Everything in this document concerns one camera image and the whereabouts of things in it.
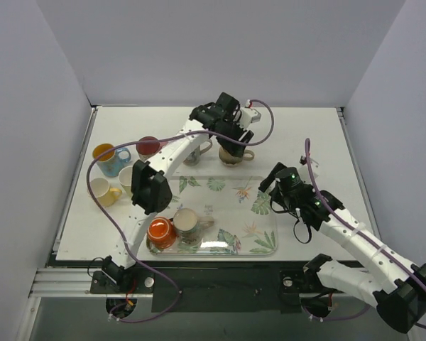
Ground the cream floral mug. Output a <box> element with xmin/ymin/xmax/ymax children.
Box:
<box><xmin>183</xmin><ymin>139</ymin><xmax>213</xmax><ymax>167</ymax></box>

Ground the blue butterfly mug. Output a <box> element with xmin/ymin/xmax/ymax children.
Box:
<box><xmin>92</xmin><ymin>144</ymin><xmax>131</xmax><ymax>178</ymax></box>

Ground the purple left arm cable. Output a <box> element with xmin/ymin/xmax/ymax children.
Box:
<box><xmin>86</xmin><ymin>99</ymin><xmax>275</xmax><ymax>323</ymax></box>

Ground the yellow mug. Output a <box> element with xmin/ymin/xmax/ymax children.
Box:
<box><xmin>88</xmin><ymin>178</ymin><xmax>123</xmax><ymax>207</ymax></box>

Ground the lime green mug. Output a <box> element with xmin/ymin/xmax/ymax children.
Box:
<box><xmin>118</xmin><ymin>166</ymin><xmax>133</xmax><ymax>197</ymax></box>

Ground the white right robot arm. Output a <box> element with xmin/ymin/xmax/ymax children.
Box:
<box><xmin>259</xmin><ymin>163</ymin><xmax>426</xmax><ymax>333</ymax></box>

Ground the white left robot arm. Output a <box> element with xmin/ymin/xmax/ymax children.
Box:
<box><xmin>102</xmin><ymin>92</ymin><xmax>261</xmax><ymax>293</ymax></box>

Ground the cream coral pattern mug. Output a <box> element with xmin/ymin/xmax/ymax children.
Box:
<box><xmin>173</xmin><ymin>208</ymin><xmax>214</xmax><ymax>246</ymax></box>

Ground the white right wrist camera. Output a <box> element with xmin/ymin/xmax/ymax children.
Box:
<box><xmin>297</xmin><ymin>156</ymin><xmax>320</xmax><ymax>183</ymax></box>

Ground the floral leaf serving tray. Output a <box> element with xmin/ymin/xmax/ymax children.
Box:
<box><xmin>146</xmin><ymin>175</ymin><xmax>278</xmax><ymax>258</ymax></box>

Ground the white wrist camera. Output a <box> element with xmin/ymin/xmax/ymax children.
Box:
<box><xmin>239</xmin><ymin>107</ymin><xmax>262</xmax><ymax>128</ymax></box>
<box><xmin>297</xmin><ymin>156</ymin><xmax>320</xmax><ymax>183</ymax></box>

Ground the beige round teapot mug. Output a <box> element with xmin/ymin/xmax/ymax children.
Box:
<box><xmin>218</xmin><ymin>147</ymin><xmax>255</xmax><ymax>168</ymax></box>

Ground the aluminium frame rail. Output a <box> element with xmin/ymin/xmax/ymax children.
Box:
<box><xmin>31</xmin><ymin>262</ymin><xmax>317</xmax><ymax>298</ymax></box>

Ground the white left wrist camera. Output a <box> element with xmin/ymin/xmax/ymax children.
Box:
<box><xmin>239</xmin><ymin>107</ymin><xmax>262</xmax><ymax>128</ymax></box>

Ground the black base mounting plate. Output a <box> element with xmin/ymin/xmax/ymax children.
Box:
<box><xmin>90</xmin><ymin>261</ymin><xmax>336</xmax><ymax>317</ymax></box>

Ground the orange mug black handle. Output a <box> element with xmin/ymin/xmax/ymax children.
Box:
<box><xmin>147</xmin><ymin>217</ymin><xmax>177</xmax><ymax>249</ymax></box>

